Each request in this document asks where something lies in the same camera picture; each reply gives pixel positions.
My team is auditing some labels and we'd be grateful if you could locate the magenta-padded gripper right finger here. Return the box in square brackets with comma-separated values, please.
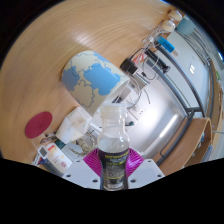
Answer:
[125, 148, 166, 190]

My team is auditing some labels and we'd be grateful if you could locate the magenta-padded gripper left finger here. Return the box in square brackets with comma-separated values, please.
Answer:
[62, 148, 103, 191]

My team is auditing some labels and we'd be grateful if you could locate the clear bottle with dark label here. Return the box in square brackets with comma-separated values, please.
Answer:
[95, 102, 131, 192]

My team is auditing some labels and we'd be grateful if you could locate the small white thermometer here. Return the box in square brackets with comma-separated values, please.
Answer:
[37, 145, 51, 161]

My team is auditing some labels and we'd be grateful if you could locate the white tissue pack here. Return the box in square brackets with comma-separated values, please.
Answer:
[55, 106, 93, 145]

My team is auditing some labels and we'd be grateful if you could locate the flat round red coaster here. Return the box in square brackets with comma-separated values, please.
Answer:
[24, 111, 54, 139]

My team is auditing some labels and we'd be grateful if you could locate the white mug with blue patches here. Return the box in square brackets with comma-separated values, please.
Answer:
[60, 50, 131, 116]

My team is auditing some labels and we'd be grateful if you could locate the small black jar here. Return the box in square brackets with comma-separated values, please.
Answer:
[119, 58, 139, 76]

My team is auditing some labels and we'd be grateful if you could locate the black electric shaver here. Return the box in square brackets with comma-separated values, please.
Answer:
[145, 49, 171, 74]

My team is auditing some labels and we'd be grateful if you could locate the small blue bottle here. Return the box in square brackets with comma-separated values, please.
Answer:
[155, 35, 179, 56]

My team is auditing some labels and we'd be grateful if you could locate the white tape roll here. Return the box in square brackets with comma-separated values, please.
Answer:
[168, 9, 184, 21]
[160, 19, 177, 33]

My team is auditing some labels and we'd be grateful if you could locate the bed with teal bedding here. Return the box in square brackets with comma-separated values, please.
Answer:
[175, 16, 196, 36]

